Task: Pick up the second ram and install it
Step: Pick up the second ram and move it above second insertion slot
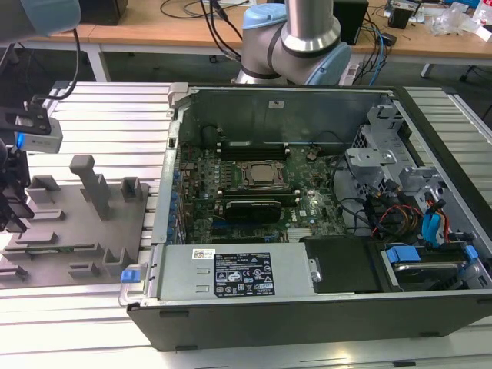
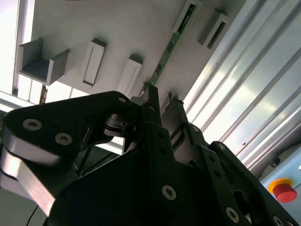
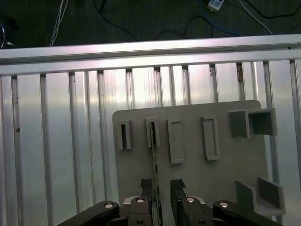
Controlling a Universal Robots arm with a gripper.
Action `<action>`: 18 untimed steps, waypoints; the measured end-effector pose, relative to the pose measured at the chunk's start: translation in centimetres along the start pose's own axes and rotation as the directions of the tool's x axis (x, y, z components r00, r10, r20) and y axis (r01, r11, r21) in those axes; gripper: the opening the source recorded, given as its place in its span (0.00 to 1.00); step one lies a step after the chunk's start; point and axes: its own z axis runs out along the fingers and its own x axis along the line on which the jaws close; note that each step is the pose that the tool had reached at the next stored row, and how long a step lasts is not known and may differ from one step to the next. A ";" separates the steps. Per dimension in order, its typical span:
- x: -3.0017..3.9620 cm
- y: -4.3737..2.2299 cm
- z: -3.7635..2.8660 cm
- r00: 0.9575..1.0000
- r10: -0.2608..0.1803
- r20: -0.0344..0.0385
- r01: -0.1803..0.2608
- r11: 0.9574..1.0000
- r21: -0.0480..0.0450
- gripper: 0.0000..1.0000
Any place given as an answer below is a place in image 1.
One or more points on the black power adapter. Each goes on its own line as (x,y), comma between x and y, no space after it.
(390,39)

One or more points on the wooden desk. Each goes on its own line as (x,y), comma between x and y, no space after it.
(134,34)

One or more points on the grey parts rack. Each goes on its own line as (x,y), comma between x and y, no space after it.
(77,230)

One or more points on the clear plastic bag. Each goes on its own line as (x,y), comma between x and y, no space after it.
(453,17)

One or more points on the tall black box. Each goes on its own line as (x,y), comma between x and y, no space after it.
(351,19)

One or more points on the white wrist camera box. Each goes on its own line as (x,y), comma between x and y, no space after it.
(42,140)

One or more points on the CPU with metal top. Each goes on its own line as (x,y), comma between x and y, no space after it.
(264,173)

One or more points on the grey power supply unit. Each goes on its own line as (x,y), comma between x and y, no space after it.
(184,276)

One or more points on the black RAM slot bank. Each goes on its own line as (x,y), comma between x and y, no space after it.
(253,155)
(257,192)

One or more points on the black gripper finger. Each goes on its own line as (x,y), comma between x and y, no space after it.
(19,215)

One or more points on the round coin battery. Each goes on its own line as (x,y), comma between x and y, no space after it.
(312,154)

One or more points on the red white carton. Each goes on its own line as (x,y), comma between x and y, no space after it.
(484,23)

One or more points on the black plastic shroud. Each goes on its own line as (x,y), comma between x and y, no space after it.
(342,265)

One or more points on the CPU socket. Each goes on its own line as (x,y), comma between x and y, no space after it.
(241,169)

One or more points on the grey metal drive cage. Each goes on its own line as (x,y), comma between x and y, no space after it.
(369,157)

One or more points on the silver chipset heatsink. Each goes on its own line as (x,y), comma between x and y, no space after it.
(300,235)

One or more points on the black graphics card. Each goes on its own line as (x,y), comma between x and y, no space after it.
(251,210)

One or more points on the hard disk in blue carrier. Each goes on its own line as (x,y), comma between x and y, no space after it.
(401,255)

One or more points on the small black device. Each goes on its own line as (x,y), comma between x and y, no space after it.
(399,17)

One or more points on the blue case latch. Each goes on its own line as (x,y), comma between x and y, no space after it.
(129,276)

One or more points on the green motherboard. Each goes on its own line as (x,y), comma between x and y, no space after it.
(315,207)

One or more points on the large black box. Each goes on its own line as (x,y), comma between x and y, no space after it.
(104,11)

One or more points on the white power strip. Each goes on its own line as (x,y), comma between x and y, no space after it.
(350,74)

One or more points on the black open PC case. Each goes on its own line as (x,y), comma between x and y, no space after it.
(269,326)

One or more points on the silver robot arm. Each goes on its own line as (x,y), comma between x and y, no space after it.
(307,23)

